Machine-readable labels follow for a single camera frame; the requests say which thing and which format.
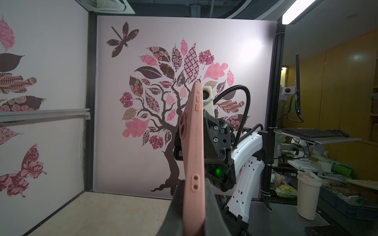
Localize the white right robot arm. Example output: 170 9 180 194
174 111 268 236

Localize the black computer monitor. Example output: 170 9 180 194
295 53 301 116

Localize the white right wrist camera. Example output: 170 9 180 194
203 86 215 117

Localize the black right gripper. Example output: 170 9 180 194
173 110 235 166

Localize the black corrugated cable conduit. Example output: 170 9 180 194
213 85 252 149

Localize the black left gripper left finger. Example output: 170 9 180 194
156 181 185 236

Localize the white tumbler cup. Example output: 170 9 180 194
297 170 322 220

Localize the black phone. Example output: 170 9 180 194
179 82 206 236

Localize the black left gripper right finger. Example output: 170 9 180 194
203 178 231 236

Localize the black keyboard on stand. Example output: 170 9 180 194
282 128 349 139

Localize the phone on outer table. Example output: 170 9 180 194
304 225 348 236

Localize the aluminium rail back wall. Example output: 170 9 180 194
1 108 91 123

